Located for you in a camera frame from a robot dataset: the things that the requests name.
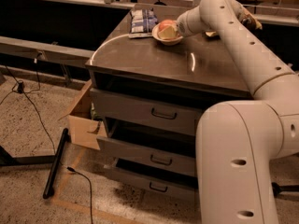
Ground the grey metal rail bench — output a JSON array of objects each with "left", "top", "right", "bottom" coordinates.
[{"left": 0, "top": 36, "right": 93, "bottom": 68}]

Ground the red apple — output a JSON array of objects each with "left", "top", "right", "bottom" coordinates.
[{"left": 158, "top": 20, "right": 176, "bottom": 32}]

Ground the black cable with plug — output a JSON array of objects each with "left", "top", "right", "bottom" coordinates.
[{"left": 0, "top": 51, "right": 57, "bottom": 154}]

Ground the blue white snack bag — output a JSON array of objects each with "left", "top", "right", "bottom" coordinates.
[{"left": 129, "top": 8, "right": 158, "bottom": 38}]

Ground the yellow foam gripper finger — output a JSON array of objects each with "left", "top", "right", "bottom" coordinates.
[{"left": 158, "top": 26, "right": 178, "bottom": 40}]

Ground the top grey drawer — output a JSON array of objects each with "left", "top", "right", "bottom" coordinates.
[{"left": 90, "top": 88, "right": 202, "bottom": 135}]

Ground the grey drawer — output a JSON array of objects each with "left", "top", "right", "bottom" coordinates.
[
  {"left": 104, "top": 159, "right": 198, "bottom": 202},
  {"left": 97, "top": 136, "right": 196, "bottom": 176},
  {"left": 90, "top": 88, "right": 202, "bottom": 135}
]

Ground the black table leg frame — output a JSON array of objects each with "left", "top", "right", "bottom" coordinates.
[{"left": 0, "top": 128, "right": 69, "bottom": 199}]

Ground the cardboard box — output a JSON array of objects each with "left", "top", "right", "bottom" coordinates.
[{"left": 62, "top": 80, "right": 106, "bottom": 150}]

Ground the bottom grey drawer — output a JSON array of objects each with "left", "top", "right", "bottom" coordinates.
[{"left": 104, "top": 159, "right": 198, "bottom": 202}]

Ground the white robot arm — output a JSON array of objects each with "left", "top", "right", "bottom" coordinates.
[{"left": 176, "top": 0, "right": 299, "bottom": 224}]

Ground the brown yellow chip bag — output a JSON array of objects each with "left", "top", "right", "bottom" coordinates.
[{"left": 220, "top": 4, "right": 263, "bottom": 32}]

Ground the black chair caster base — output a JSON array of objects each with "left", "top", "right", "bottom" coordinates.
[{"left": 272, "top": 182, "right": 299, "bottom": 197}]

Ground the grey drawer cabinet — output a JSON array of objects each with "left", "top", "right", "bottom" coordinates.
[{"left": 85, "top": 3, "right": 253, "bottom": 203}]

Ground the white paper bowl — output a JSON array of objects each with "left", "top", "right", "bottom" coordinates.
[{"left": 152, "top": 24, "right": 183, "bottom": 46}]

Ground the black floor cable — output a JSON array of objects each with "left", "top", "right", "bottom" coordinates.
[{"left": 66, "top": 166, "right": 94, "bottom": 224}]

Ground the middle grey drawer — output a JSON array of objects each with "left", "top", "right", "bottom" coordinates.
[{"left": 97, "top": 136, "right": 196, "bottom": 176}]

